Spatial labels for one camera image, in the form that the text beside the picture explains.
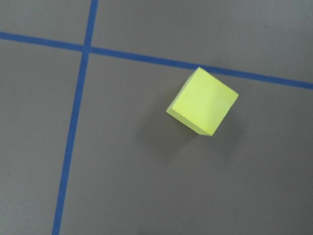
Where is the yellow foam block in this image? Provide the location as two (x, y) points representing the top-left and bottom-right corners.
(166, 67), (239, 136)

